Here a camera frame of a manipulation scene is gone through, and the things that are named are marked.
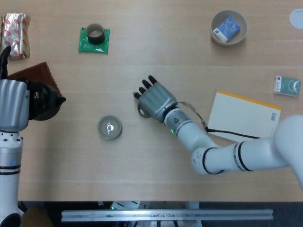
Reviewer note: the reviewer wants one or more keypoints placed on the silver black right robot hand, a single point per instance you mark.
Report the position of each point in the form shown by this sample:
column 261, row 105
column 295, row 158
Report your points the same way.
column 156, row 99

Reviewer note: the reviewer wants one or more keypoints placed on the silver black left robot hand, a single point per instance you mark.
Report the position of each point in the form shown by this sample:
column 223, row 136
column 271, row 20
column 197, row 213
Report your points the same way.
column 13, row 104

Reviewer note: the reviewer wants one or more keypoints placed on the black cup beige inside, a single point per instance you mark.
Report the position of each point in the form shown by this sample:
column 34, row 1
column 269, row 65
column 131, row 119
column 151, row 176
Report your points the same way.
column 143, row 115
column 94, row 39

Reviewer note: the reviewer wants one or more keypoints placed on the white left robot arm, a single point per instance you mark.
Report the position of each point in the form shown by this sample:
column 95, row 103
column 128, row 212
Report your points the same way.
column 9, row 165

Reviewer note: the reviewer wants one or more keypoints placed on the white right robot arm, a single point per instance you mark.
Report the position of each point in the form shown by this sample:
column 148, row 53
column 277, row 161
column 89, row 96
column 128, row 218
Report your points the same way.
column 236, row 153

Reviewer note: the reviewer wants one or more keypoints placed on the brown scalloped cloth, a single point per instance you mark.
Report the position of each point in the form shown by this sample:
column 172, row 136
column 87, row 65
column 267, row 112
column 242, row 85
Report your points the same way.
column 40, row 73

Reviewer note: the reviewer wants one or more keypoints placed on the grey shallow tea bowl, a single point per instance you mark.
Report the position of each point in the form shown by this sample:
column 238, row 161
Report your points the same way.
column 104, row 132

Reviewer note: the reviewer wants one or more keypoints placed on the gold foil packet red print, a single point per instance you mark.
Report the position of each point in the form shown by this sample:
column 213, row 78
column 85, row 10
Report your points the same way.
column 14, row 35

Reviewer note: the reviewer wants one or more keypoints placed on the green foil sachet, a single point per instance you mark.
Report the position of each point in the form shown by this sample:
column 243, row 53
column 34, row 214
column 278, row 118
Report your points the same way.
column 94, row 48

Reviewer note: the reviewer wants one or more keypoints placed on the white notebook orange spine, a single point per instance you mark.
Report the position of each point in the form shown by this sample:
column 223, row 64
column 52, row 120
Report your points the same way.
column 236, row 111

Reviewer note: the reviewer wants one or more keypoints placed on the blue tissue pack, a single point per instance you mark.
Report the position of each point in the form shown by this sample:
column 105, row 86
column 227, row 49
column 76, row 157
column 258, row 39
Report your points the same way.
column 227, row 28

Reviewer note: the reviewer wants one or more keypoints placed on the beige round bowl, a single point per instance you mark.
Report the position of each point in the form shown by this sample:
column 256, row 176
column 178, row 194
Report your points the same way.
column 243, row 30

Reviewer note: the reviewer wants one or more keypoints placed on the brown cardboard box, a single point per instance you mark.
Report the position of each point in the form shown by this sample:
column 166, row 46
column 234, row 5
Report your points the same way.
column 35, row 217

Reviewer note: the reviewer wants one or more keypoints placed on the green tissue pack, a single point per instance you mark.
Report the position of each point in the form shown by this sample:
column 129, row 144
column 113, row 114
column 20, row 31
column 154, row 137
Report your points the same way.
column 287, row 86

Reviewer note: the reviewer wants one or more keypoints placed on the aluminium profile rail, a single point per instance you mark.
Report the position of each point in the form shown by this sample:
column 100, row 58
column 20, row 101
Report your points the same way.
column 165, row 215

